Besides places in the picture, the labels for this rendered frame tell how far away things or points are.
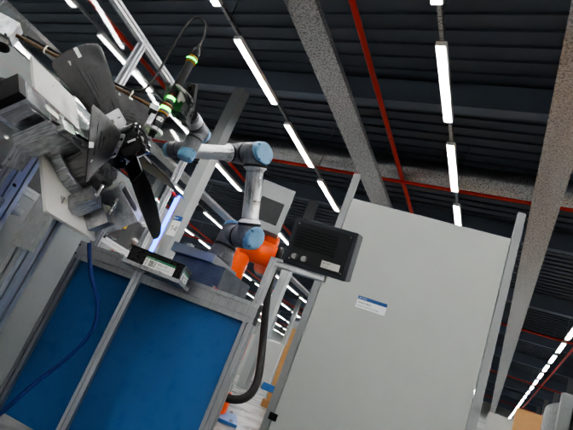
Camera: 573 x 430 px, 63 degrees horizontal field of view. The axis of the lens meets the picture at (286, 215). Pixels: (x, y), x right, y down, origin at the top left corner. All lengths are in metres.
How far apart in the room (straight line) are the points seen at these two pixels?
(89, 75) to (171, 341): 1.02
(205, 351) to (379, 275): 1.71
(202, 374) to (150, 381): 0.21
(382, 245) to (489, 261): 0.70
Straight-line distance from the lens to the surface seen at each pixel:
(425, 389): 3.18
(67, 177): 1.76
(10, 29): 2.05
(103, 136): 1.56
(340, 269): 1.80
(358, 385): 3.19
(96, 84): 1.78
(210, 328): 1.91
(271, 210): 5.87
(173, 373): 1.94
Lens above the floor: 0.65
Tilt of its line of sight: 18 degrees up
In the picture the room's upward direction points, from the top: 22 degrees clockwise
